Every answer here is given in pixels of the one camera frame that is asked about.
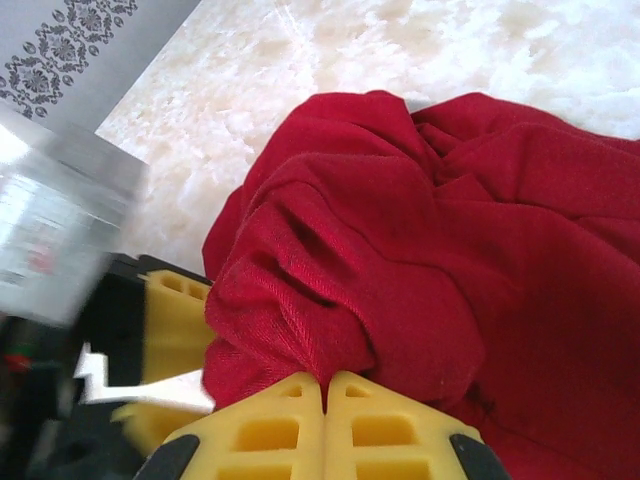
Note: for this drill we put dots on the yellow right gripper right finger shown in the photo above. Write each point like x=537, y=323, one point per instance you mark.
x=390, y=440

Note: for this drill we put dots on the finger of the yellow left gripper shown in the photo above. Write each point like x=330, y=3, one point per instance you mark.
x=155, y=425
x=175, y=325

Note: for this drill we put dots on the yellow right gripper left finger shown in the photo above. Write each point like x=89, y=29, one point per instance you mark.
x=265, y=440

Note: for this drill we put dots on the red t-shirt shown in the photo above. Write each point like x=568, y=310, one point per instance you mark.
x=425, y=250

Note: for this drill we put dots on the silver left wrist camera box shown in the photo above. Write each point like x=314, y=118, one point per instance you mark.
x=60, y=225

